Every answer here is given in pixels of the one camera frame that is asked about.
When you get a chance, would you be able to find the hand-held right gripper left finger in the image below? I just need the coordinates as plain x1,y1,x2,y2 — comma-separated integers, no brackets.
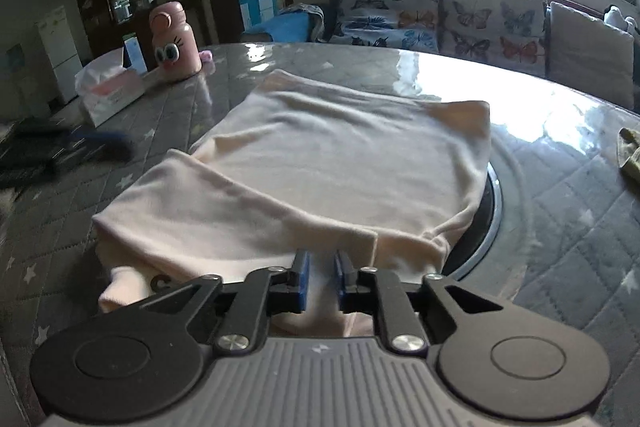
131,249,312,355

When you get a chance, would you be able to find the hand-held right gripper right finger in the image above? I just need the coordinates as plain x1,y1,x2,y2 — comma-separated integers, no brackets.
334,249,507,354

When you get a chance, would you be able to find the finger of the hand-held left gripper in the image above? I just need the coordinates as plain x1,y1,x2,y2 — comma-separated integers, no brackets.
62,128,137,164

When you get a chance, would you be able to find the pale pink garment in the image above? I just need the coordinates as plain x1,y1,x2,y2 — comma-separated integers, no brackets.
92,69,492,338

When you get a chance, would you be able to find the white tissue box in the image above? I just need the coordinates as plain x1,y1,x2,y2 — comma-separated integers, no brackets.
75,47,149,128

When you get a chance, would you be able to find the white carton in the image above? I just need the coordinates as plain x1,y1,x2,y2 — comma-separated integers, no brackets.
122,34,149,74

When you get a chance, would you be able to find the white refrigerator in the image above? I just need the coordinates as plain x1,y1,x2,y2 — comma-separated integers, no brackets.
36,5,84,106

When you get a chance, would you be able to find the pink cartoon-eyed bottle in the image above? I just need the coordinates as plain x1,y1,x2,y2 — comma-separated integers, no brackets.
149,1,203,82

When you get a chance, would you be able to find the round table turntable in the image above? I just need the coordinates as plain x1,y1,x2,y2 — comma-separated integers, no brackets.
440,161,504,282

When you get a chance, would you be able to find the turquoise cabinet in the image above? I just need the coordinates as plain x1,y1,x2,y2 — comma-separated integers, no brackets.
236,0,281,32

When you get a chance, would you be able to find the blue blanket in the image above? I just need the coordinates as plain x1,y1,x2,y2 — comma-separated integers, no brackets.
244,4,327,44

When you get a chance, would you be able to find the butterfly print cushion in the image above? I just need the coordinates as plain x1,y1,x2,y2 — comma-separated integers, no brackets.
329,0,442,54
440,0,549,78

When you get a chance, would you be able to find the green cloth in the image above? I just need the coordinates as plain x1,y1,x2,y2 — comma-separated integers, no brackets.
616,127,640,184

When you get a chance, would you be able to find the plain grey cushion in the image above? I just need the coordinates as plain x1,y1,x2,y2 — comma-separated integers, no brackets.
546,1,637,110

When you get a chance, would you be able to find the white plush toy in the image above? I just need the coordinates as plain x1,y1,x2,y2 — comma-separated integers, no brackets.
602,5,640,38

